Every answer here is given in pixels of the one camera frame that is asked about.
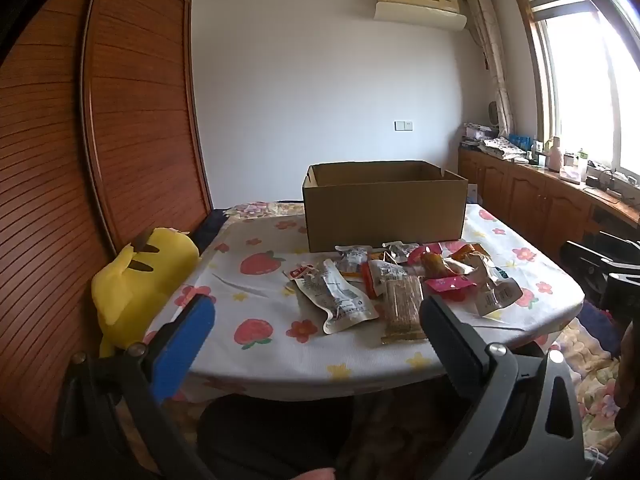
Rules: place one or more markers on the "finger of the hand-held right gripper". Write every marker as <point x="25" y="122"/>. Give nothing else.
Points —
<point x="622" y="247"/>
<point x="587" y="260"/>

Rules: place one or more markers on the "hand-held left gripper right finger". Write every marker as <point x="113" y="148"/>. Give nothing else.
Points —
<point x="450" y="345"/>

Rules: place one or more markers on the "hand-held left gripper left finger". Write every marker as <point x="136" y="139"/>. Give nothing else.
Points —
<point x="182" y="345"/>

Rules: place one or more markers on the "brown cereal bar packet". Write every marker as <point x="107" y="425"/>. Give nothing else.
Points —
<point x="402" y="310"/>

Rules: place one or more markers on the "pink snack packet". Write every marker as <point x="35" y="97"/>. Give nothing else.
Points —
<point x="450" y="285"/>

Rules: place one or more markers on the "beige snack packet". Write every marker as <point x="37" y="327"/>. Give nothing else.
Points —
<point x="492" y="295"/>

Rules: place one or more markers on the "brown meat snack packet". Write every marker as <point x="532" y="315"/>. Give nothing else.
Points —
<point x="434" y="264"/>

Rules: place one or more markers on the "orange-brown snack packet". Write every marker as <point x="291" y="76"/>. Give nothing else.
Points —
<point x="467" y="251"/>

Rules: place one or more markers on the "orange snack packet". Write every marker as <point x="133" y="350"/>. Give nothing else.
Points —
<point x="372" y="280"/>

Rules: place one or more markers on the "white printed snack pouch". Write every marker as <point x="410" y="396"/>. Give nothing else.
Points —
<point x="340" y="300"/>

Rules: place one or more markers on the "red label snack packet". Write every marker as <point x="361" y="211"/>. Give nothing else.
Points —
<point x="298" y="273"/>

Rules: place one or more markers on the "brown cardboard box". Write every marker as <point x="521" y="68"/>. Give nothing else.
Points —
<point x="380" y="215"/>

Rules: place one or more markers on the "black device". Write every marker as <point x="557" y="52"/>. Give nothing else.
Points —
<point x="602" y="177"/>

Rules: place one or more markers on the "yellow plush toy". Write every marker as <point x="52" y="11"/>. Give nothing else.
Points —
<point x="140" y="285"/>

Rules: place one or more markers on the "strawberry flower tablecloth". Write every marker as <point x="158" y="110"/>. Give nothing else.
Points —
<point x="260" y="310"/>

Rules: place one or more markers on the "white tissue pack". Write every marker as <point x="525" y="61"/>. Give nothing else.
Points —
<point x="571" y="175"/>

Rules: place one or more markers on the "wooden cabinet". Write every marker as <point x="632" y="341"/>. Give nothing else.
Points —
<point x="520" y="200"/>

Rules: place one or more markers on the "floral bed sheet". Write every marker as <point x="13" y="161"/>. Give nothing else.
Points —
<point x="595" y="385"/>

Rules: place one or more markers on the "small green-top bottle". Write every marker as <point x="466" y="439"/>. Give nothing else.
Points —
<point x="581" y="160"/>

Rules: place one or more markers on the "pink bottle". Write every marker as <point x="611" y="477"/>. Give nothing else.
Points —
<point x="553" y="155"/>

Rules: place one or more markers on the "dark blue cloth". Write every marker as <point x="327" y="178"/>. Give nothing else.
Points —
<point x="212" y="227"/>

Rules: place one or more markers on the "small white box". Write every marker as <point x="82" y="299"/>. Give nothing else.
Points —
<point x="473" y="194"/>

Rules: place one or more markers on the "blue packets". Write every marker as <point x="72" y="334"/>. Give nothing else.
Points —
<point x="521" y="140"/>

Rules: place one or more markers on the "folded patterned cloth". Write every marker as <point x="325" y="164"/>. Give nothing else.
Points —
<point x="500" y="149"/>

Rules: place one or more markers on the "stack of boxes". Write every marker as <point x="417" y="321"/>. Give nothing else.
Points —
<point x="477" y="135"/>

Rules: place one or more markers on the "window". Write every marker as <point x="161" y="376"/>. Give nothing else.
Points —
<point x="580" y="75"/>

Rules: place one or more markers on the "patterned curtain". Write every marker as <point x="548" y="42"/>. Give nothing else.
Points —
<point x="492" y="50"/>

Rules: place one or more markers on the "wooden wardrobe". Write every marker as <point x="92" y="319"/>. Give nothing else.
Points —
<point x="125" y="110"/>

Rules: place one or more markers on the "white air conditioner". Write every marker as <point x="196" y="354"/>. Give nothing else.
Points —
<point x="420" y="5"/>

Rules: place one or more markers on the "white wall switch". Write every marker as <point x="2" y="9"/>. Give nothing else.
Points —
<point x="403" y="125"/>

